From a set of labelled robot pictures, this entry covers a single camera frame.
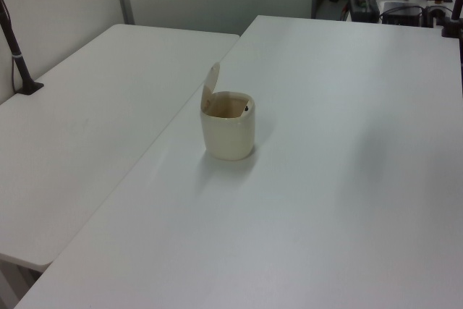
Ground cream trash bin with lid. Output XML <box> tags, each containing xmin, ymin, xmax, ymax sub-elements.
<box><xmin>199</xmin><ymin>62</ymin><xmax>258</xmax><ymax>162</ymax></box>

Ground black desk clamp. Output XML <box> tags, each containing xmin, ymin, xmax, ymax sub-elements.
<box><xmin>422</xmin><ymin>4</ymin><xmax>449</xmax><ymax>28</ymax></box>

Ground black clamped camera pole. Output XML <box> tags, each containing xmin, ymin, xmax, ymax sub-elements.
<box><xmin>440</xmin><ymin>0</ymin><xmax>463</xmax><ymax>39</ymax></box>
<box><xmin>0</xmin><ymin>0</ymin><xmax>46</xmax><ymax>96</ymax></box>

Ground black electronics box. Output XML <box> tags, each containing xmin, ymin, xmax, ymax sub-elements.
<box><xmin>379</xmin><ymin>1</ymin><xmax>425</xmax><ymax>27</ymax></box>

